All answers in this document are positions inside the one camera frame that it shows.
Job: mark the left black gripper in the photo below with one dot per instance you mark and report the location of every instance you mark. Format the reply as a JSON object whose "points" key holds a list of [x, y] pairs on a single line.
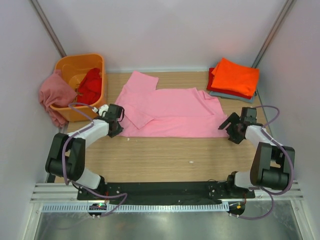
{"points": [[116, 127]]}

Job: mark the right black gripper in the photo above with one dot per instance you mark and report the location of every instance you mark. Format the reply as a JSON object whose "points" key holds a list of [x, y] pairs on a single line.
{"points": [[232, 127]]}

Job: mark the pink t-shirt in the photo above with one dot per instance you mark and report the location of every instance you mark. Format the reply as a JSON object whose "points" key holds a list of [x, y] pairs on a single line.
{"points": [[168, 112]]}

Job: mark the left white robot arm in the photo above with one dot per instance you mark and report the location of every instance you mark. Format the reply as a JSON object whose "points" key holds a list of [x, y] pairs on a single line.
{"points": [[66, 158]]}

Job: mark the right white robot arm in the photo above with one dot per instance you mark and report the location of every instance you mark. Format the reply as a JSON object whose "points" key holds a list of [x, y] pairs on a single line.
{"points": [[272, 168]]}

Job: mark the folded grey t-shirt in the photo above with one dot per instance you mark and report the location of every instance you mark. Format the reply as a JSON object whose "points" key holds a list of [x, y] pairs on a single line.
{"points": [[233, 97]]}

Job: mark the red shirt in basket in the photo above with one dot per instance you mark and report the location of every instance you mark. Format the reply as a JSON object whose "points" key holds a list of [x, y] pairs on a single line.
{"points": [[90, 88]]}

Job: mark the folded orange t-shirt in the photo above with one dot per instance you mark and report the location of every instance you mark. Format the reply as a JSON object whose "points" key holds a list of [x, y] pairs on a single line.
{"points": [[230, 77]]}

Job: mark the dusty pink shirt on basket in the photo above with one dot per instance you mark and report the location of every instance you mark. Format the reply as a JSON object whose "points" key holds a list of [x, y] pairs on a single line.
{"points": [[55, 91]]}

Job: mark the orange plastic basket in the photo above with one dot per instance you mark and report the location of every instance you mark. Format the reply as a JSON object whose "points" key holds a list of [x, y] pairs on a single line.
{"points": [[85, 74]]}

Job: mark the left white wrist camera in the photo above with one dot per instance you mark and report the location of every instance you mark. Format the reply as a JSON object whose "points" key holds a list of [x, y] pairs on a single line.
{"points": [[99, 111]]}

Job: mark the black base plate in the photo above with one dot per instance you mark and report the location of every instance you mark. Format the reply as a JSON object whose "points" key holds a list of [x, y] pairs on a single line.
{"points": [[187, 193]]}

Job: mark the white slotted cable duct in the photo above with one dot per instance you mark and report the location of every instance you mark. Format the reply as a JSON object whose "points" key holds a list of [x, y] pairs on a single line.
{"points": [[97, 207]]}

